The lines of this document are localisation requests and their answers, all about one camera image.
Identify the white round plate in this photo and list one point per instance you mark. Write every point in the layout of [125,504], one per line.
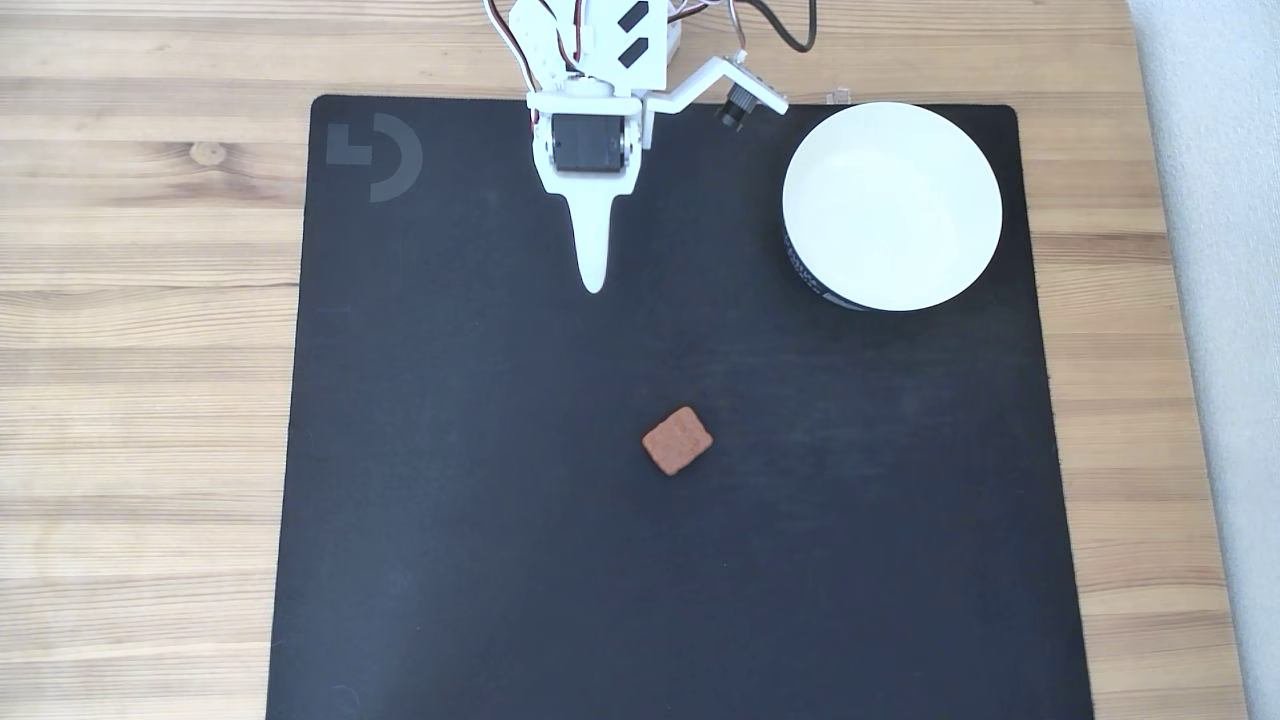
[890,205]

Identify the brown square toy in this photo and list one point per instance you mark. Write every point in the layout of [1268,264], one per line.
[677,440]

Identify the black mouse mat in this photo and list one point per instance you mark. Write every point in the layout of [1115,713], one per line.
[500,500]

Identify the gripper camera on white mount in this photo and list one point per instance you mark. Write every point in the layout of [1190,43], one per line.
[715,80]

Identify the small clear plastic clip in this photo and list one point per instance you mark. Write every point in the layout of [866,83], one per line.
[838,96]

